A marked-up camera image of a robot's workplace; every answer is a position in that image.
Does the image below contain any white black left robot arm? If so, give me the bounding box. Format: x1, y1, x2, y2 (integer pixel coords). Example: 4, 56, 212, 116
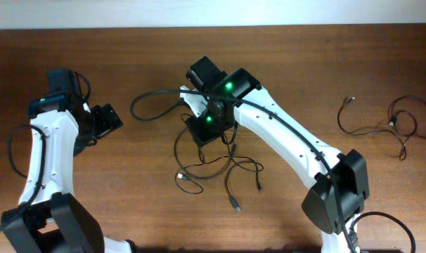
0, 91, 136, 252

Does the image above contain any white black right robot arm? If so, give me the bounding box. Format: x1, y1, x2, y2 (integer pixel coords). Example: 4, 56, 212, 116
183, 67, 369, 252

